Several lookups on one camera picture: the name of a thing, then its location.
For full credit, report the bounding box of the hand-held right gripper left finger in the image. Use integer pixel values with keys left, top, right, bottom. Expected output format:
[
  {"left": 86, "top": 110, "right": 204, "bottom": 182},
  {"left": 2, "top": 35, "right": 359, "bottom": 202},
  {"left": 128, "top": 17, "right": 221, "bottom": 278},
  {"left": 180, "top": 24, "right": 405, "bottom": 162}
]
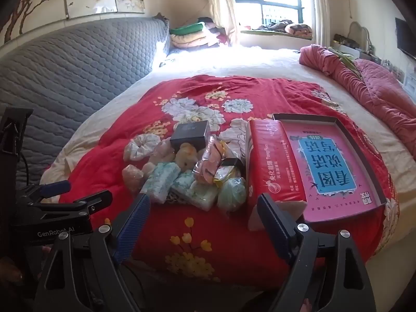
[{"left": 34, "top": 193, "right": 152, "bottom": 312}]

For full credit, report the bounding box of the floral pocket tissue pack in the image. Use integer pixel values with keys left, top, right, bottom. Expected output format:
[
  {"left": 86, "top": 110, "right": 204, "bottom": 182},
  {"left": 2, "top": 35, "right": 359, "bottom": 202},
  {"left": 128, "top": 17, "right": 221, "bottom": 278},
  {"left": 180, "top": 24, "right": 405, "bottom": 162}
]
[
  {"left": 140, "top": 162, "right": 181, "bottom": 204},
  {"left": 188, "top": 180, "right": 219, "bottom": 211},
  {"left": 171, "top": 171, "right": 196, "bottom": 199}
]

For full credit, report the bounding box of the green folded blanket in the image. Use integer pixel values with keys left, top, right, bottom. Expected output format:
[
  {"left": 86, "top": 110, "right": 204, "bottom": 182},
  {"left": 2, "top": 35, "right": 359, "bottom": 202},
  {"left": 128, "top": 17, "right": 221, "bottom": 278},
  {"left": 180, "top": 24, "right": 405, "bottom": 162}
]
[{"left": 170, "top": 23, "right": 207, "bottom": 36}]

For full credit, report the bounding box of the peach soft packet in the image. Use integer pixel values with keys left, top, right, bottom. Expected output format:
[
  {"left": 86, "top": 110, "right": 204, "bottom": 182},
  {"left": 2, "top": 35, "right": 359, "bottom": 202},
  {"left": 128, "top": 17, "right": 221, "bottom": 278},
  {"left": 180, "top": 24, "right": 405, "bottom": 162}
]
[
  {"left": 141, "top": 162, "right": 157, "bottom": 183},
  {"left": 122, "top": 165, "right": 144, "bottom": 192}
]

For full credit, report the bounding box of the pink shallow cardboard box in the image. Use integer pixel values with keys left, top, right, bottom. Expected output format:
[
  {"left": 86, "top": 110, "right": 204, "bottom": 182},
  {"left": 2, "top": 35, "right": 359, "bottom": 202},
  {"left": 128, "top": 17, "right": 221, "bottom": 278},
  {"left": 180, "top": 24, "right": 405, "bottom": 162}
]
[{"left": 272, "top": 113, "right": 388, "bottom": 224}]

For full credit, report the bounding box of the cream curtain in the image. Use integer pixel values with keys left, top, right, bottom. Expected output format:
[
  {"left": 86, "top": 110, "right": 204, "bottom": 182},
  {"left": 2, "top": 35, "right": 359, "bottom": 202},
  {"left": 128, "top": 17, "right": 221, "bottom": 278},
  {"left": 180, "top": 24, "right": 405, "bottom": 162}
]
[
  {"left": 310, "top": 0, "right": 331, "bottom": 49},
  {"left": 205, "top": 0, "right": 242, "bottom": 47}
]

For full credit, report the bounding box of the red and white carton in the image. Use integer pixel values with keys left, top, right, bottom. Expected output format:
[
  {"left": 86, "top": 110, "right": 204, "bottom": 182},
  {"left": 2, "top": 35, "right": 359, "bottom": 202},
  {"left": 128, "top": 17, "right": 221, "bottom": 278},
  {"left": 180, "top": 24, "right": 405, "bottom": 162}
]
[{"left": 245, "top": 119, "right": 308, "bottom": 232}]

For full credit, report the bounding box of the black flat television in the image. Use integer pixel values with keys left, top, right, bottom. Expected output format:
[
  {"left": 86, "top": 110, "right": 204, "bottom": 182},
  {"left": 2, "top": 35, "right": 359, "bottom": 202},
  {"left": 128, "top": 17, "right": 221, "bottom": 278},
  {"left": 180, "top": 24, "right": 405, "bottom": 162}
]
[{"left": 395, "top": 17, "right": 416, "bottom": 62}]

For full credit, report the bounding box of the white vanity table with mirror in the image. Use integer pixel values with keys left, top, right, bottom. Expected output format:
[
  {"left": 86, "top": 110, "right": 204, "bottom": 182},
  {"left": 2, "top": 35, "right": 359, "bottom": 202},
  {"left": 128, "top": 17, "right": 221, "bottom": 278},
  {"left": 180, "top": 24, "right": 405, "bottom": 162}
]
[{"left": 333, "top": 21, "right": 381, "bottom": 64}]

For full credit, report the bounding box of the white patterned scrunchie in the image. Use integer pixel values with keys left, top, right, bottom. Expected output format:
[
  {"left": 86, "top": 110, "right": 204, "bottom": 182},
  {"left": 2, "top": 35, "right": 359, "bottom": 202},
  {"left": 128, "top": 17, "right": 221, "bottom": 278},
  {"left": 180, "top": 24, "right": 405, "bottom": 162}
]
[{"left": 123, "top": 134, "right": 162, "bottom": 162}]

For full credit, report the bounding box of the yellow snack packet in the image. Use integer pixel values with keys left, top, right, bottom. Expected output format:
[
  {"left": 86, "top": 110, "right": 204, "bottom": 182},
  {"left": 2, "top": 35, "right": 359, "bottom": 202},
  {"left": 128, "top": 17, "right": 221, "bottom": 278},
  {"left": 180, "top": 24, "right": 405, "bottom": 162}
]
[{"left": 213, "top": 159, "right": 245, "bottom": 188}]

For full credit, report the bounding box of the black glossy box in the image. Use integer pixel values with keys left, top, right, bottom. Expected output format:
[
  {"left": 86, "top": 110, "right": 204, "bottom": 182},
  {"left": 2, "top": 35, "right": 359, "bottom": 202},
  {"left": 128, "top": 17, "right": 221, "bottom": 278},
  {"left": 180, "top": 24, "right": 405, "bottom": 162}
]
[{"left": 170, "top": 120, "right": 211, "bottom": 153}]

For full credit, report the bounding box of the green cloth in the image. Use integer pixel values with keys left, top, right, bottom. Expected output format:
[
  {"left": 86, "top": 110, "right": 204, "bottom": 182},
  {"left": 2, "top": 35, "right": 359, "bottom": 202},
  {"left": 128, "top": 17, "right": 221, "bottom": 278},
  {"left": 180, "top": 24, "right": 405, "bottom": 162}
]
[{"left": 328, "top": 47, "right": 364, "bottom": 79}]

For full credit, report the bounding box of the green soft item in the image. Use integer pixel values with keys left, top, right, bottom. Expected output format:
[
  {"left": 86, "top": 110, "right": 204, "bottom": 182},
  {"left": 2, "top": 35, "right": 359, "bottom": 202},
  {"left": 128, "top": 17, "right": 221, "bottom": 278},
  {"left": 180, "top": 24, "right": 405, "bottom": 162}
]
[{"left": 217, "top": 176, "right": 248, "bottom": 214}]

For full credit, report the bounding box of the pink quilt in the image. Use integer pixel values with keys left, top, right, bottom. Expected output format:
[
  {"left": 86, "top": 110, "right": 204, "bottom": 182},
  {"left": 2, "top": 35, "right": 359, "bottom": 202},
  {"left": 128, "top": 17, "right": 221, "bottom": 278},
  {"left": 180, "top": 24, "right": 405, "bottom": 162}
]
[{"left": 299, "top": 44, "right": 416, "bottom": 144}]

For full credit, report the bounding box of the black cable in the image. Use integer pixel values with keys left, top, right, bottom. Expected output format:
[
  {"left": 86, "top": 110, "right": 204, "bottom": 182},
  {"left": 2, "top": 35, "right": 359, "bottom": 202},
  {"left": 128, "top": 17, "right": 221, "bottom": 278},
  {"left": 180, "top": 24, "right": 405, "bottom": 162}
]
[{"left": 18, "top": 151, "right": 30, "bottom": 186}]

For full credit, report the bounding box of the red floral blanket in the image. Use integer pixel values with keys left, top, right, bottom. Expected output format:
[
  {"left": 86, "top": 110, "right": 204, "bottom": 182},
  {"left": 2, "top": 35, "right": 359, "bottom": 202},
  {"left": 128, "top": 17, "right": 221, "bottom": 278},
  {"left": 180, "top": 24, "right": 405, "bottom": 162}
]
[{"left": 41, "top": 75, "right": 400, "bottom": 283}]

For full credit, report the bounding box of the white drawer cabinet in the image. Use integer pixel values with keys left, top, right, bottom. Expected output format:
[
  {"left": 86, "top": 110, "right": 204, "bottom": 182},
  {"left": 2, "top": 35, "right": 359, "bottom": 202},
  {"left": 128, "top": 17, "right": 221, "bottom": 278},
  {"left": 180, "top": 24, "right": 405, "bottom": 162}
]
[{"left": 401, "top": 71, "right": 416, "bottom": 95}]

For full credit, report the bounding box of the small dark plush toy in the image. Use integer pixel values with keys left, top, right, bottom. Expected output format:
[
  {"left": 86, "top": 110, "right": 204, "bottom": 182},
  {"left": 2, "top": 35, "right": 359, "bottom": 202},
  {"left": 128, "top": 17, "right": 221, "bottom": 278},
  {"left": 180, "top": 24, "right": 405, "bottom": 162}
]
[{"left": 222, "top": 158, "right": 245, "bottom": 171}]

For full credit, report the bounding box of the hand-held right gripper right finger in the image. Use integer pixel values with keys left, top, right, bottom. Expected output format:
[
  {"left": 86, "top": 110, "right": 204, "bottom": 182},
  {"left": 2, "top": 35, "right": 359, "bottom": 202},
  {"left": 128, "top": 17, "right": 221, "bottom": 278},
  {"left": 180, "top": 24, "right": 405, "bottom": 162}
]
[{"left": 257, "top": 192, "right": 386, "bottom": 312}]

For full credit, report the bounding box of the person's left hand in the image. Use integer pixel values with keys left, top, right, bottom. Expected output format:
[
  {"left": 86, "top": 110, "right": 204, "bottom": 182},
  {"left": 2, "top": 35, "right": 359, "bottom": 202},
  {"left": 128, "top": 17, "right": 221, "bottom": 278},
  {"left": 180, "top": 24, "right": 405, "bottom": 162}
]
[{"left": 0, "top": 255, "right": 39, "bottom": 285}]

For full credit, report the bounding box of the brown floral pillow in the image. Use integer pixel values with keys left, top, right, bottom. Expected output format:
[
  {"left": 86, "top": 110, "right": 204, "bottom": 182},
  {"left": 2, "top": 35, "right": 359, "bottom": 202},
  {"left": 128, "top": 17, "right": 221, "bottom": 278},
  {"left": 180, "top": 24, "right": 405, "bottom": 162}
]
[{"left": 284, "top": 23, "right": 313, "bottom": 37}]

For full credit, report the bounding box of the beige plush bear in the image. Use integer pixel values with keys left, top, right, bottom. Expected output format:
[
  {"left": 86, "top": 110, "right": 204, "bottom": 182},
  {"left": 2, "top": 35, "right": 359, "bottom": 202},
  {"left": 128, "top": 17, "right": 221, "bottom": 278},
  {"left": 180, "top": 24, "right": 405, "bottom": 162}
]
[{"left": 175, "top": 142, "right": 199, "bottom": 171}]

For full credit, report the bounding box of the pink item in clear bag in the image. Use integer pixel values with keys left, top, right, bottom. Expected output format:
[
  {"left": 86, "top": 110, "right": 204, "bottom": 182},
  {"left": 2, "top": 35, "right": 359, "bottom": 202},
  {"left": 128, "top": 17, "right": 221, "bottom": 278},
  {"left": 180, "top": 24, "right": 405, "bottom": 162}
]
[{"left": 193, "top": 138, "right": 225, "bottom": 186}]

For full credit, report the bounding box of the grey quilted headboard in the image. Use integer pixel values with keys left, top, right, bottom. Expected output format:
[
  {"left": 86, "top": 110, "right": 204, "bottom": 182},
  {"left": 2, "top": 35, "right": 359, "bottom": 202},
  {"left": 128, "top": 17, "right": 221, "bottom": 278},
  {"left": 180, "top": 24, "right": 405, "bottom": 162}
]
[{"left": 0, "top": 17, "right": 170, "bottom": 199}]

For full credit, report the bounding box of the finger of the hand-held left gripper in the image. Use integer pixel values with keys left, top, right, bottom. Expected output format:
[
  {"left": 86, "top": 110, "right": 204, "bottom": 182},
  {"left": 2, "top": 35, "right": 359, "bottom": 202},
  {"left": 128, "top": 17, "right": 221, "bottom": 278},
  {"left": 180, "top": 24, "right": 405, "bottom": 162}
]
[
  {"left": 32, "top": 190, "right": 114, "bottom": 215},
  {"left": 19, "top": 180, "right": 72, "bottom": 206}
]

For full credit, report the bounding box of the dark crumpled cloth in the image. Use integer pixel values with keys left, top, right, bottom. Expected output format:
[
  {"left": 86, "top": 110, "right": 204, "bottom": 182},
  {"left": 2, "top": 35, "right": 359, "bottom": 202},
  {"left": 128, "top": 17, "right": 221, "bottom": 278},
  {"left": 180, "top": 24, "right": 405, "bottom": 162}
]
[{"left": 259, "top": 20, "right": 295, "bottom": 32}]

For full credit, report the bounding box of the green windowsill mat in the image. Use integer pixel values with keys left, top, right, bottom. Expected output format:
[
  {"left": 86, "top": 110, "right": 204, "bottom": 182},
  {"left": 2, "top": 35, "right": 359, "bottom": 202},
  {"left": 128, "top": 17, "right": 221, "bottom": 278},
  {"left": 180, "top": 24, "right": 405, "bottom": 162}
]
[{"left": 240, "top": 29, "right": 313, "bottom": 41}]

